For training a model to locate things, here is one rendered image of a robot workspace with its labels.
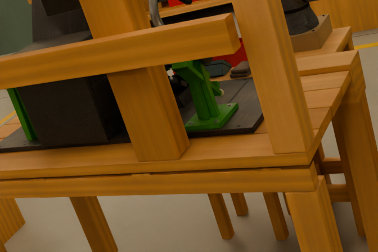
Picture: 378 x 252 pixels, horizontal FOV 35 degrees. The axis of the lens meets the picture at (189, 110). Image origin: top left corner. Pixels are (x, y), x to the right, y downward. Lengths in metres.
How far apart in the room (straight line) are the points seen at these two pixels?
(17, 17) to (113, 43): 8.15
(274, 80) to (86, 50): 0.52
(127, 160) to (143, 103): 0.23
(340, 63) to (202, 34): 0.72
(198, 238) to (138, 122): 1.38
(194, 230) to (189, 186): 1.35
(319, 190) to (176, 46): 0.54
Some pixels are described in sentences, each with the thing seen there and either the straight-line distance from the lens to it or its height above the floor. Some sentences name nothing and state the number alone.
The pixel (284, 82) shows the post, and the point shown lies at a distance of 1.48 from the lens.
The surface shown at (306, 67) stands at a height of 0.90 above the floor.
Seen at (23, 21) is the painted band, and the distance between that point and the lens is 9.67.
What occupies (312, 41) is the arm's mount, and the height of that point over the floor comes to 0.89.
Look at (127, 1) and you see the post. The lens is 1.60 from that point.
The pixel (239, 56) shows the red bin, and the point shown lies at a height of 0.87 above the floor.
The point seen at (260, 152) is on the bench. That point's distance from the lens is 1.61.
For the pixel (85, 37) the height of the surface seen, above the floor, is 1.24.
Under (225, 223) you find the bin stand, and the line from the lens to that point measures 2.88.
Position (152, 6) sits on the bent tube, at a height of 1.27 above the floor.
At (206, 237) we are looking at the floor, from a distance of 3.00.
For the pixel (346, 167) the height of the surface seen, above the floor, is 0.35.
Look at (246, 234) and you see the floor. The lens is 2.93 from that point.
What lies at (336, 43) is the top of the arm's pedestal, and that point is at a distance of 2.44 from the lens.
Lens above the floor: 1.58
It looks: 20 degrees down
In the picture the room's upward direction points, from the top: 18 degrees counter-clockwise
